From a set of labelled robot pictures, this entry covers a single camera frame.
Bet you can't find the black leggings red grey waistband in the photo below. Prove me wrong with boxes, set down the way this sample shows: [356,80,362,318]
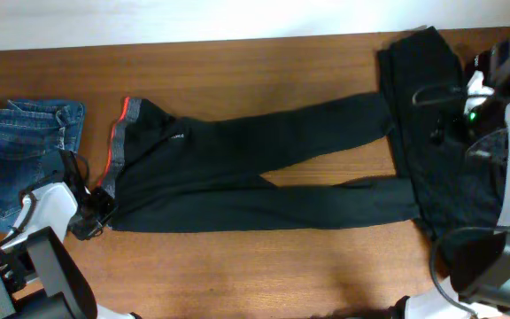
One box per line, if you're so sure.
[100,93,420,233]

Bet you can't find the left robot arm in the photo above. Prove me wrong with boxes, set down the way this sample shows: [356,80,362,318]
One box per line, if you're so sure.
[0,150,137,319]

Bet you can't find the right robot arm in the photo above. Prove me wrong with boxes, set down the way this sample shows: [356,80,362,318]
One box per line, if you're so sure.
[378,28,510,318]

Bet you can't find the black trousers pile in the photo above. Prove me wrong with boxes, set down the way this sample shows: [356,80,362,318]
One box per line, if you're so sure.
[377,27,505,264]

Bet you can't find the black garment at right edge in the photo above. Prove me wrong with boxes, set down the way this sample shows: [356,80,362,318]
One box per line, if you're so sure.
[465,49,510,96]

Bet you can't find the folded blue denim jeans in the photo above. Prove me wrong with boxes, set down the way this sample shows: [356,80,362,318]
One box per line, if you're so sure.
[0,99,86,232]

